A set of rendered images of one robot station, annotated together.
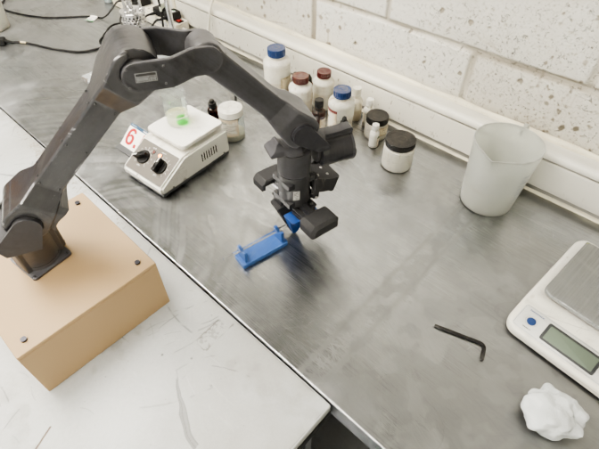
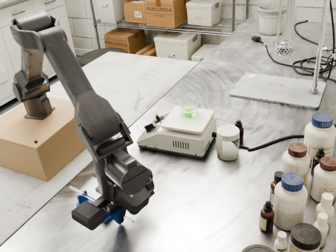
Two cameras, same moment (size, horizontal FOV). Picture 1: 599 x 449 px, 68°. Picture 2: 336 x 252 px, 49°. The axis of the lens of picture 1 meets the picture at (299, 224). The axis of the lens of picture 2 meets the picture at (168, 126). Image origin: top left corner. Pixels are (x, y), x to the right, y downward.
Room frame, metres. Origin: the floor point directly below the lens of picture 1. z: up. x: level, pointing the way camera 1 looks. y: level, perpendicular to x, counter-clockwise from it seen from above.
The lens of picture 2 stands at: (0.57, -0.58, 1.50)
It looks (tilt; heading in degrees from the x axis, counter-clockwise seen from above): 31 degrees down; 77
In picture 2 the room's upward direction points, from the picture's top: 5 degrees counter-clockwise
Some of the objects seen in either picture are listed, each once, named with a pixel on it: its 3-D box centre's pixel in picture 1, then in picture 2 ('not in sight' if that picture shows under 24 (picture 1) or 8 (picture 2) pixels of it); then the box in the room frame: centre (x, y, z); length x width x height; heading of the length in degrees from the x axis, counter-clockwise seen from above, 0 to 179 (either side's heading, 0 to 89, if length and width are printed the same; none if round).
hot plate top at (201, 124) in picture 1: (184, 126); (188, 119); (0.82, 0.25, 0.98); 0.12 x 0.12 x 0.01; 52
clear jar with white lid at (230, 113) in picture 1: (232, 122); (227, 142); (0.90, 0.16, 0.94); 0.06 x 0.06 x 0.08
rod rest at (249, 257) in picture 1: (261, 245); (94, 205); (0.54, 0.07, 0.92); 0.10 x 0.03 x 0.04; 127
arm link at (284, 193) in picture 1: (293, 187); (112, 182); (0.58, 0.01, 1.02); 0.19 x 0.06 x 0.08; 37
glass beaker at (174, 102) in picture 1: (175, 108); (187, 103); (0.83, 0.27, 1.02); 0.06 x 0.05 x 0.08; 168
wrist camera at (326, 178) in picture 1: (316, 174); (133, 191); (0.62, -0.03, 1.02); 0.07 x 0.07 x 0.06; 35
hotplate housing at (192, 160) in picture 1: (180, 147); (180, 131); (0.80, 0.27, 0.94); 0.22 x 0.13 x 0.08; 142
